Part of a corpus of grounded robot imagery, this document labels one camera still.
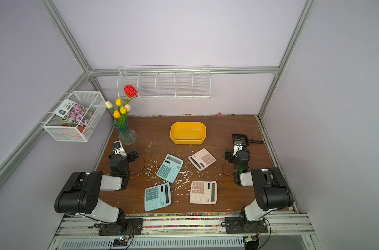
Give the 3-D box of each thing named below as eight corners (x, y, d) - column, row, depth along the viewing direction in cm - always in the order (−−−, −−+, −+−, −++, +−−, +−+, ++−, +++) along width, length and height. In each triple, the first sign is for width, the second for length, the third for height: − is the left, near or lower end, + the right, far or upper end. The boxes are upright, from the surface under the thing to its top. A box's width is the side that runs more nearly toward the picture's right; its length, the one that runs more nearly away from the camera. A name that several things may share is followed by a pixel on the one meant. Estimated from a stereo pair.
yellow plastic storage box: (169, 146, 105) (168, 141, 100) (171, 127, 116) (170, 122, 111) (206, 146, 105) (207, 141, 100) (205, 127, 116) (206, 122, 111)
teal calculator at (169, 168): (156, 176, 92) (155, 173, 89) (167, 156, 101) (166, 153, 98) (173, 183, 90) (172, 180, 87) (183, 162, 98) (183, 159, 95)
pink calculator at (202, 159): (199, 172, 93) (199, 170, 91) (188, 158, 99) (188, 156, 97) (215, 161, 98) (216, 159, 96) (204, 149, 104) (204, 146, 102)
